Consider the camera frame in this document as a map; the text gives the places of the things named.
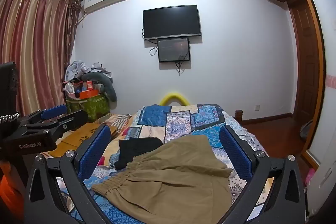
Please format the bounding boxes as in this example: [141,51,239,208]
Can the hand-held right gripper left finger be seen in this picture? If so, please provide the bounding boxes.
[24,124,116,224]

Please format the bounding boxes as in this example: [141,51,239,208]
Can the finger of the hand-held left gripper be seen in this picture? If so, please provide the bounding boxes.
[51,110,89,134]
[34,104,68,122]

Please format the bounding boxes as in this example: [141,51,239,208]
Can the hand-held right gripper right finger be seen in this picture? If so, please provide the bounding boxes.
[219,124,307,224]

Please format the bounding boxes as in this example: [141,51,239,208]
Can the khaki pants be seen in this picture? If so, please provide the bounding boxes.
[91,135,233,224]

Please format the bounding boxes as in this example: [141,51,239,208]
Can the person's left forearm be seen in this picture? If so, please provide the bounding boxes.
[0,161,27,214]

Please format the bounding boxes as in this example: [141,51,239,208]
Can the grey printed bedsheet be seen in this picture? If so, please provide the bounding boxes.
[223,111,268,156]

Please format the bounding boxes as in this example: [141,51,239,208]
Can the green storage bag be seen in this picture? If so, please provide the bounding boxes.
[66,93,111,122]

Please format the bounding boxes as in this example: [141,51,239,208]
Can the orange box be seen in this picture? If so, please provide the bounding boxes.
[79,90,99,99]

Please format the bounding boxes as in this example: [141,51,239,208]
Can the striped cloth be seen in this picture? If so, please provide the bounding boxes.
[105,113,130,132]

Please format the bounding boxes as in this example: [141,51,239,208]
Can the black garment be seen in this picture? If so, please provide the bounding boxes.
[114,137,164,170]

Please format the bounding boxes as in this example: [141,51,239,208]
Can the grey plush pillow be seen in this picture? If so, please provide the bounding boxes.
[81,72,117,102]

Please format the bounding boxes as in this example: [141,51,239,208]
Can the pile of pale clothes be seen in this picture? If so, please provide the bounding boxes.
[65,60,112,83]

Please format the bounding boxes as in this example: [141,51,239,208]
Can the patchwork printed blanket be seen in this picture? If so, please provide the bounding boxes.
[56,104,276,224]

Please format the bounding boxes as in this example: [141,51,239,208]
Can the striped pink curtain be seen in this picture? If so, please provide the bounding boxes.
[0,0,82,117]

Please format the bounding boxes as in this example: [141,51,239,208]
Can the grey bag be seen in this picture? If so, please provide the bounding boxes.
[299,120,314,139]

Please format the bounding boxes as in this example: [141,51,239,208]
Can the pink cloth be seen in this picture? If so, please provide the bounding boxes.
[304,168,315,188]

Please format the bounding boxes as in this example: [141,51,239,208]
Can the yellow foam tube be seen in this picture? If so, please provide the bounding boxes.
[160,93,187,106]

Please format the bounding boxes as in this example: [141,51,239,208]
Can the brown wooden door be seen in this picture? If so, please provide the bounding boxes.
[289,0,322,130]

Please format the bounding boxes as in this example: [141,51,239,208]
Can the white sliding wardrobe door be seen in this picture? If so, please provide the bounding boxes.
[294,0,336,161]

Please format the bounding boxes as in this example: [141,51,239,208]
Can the black cable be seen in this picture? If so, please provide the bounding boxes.
[149,40,159,56]
[175,55,191,75]

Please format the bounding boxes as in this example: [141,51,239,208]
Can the small wall-mounted monitor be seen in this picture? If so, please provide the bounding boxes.
[157,37,191,63]

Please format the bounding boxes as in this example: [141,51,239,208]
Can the wall-mounted black television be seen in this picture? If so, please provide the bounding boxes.
[142,5,202,41]

